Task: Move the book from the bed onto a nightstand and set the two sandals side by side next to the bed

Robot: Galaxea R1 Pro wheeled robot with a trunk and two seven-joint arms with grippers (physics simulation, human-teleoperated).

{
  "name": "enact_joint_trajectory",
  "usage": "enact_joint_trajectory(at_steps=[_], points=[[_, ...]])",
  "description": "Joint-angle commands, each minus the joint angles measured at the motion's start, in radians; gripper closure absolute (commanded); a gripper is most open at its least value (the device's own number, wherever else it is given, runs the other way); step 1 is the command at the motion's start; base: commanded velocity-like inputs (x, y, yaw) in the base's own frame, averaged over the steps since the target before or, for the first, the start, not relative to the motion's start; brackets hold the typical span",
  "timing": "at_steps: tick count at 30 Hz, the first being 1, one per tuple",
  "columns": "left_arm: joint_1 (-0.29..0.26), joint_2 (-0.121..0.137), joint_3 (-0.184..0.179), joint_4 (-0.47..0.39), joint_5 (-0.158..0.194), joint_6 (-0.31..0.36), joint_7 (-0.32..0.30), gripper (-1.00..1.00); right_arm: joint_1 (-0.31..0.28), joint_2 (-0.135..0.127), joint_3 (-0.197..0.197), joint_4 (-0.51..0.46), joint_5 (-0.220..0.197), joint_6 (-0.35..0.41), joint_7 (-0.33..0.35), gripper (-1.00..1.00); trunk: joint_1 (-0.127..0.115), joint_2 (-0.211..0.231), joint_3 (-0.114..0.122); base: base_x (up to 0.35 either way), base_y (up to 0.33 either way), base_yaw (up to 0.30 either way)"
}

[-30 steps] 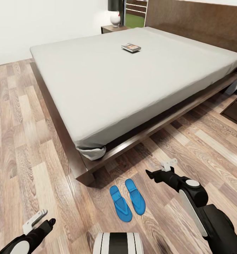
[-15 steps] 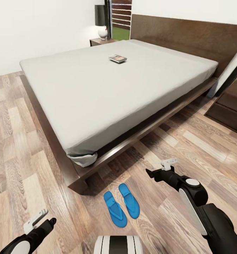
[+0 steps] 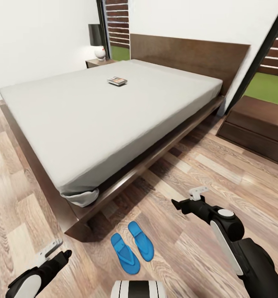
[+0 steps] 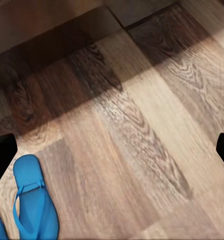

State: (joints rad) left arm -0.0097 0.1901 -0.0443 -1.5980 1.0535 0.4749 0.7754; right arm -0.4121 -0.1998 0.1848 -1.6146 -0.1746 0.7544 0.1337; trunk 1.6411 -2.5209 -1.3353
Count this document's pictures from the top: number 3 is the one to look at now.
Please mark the sandal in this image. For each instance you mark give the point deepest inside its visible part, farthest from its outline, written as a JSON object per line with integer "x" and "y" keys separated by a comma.
{"x": 127, "y": 258}
{"x": 143, "y": 243}

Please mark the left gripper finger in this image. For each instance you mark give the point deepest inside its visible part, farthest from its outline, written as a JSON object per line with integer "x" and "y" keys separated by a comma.
{"x": 68, "y": 253}

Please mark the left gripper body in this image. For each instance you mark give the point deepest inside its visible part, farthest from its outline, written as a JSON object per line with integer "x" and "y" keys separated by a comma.
{"x": 56, "y": 264}

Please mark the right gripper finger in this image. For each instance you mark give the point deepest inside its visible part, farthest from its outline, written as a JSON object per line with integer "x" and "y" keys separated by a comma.
{"x": 176, "y": 204}

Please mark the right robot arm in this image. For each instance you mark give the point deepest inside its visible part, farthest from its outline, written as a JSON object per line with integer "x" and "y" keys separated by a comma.
{"x": 250, "y": 261}

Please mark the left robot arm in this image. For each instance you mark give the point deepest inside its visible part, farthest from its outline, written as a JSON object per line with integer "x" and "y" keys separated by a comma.
{"x": 32, "y": 281}

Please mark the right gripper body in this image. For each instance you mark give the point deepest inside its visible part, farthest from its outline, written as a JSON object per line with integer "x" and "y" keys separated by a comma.
{"x": 191, "y": 206}

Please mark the hardback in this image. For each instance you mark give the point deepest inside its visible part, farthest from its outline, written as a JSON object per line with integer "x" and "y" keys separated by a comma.
{"x": 117, "y": 81}

